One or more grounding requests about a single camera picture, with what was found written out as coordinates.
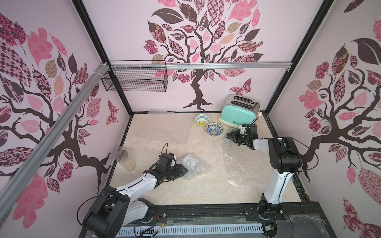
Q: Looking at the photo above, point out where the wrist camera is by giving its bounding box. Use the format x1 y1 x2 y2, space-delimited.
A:
155 153 176 174
239 125 247 134

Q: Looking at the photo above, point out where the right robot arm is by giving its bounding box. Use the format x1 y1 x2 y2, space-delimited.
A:
225 124 302 220

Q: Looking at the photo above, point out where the aluminium rail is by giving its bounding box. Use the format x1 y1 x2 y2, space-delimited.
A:
1 62 109 221
111 61 292 70

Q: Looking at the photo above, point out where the aluminium rail back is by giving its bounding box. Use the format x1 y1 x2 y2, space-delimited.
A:
111 61 292 70

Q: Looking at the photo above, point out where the black wire basket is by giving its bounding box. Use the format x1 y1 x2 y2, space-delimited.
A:
102 59 169 92

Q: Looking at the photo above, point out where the bubble wrap sheet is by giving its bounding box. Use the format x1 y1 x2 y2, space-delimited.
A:
178 153 212 180
221 141 273 186

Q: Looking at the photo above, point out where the black corner frame post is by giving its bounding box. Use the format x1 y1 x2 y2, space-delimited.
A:
71 0 134 118

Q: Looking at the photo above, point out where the blue yellow patterned bowl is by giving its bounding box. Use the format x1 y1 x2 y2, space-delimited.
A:
205 123 223 136

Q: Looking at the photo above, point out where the white slotted cable duct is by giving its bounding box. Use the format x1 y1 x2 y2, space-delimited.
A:
116 224 264 238

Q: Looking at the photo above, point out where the mint green toaster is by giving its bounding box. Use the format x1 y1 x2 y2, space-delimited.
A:
218 94 261 129

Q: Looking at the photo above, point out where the grey tape dispenser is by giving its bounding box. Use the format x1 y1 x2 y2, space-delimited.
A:
223 128 236 143

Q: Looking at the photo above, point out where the yellow dotted ceramic bowl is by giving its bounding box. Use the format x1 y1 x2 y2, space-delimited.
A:
194 114 210 127

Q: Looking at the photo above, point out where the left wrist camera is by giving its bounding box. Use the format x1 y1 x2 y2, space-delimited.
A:
155 153 176 174

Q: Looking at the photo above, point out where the clear drinking glass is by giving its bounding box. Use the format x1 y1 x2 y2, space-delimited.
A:
114 146 136 172

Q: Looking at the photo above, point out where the aluminium rail left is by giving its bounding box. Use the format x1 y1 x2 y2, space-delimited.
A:
1 62 109 221

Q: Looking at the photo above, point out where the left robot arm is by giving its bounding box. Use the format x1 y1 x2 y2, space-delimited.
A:
79 164 188 238

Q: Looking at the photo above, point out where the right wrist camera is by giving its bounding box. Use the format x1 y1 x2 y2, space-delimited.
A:
239 125 247 134

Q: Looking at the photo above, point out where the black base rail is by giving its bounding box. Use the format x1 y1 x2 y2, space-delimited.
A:
137 202 325 224

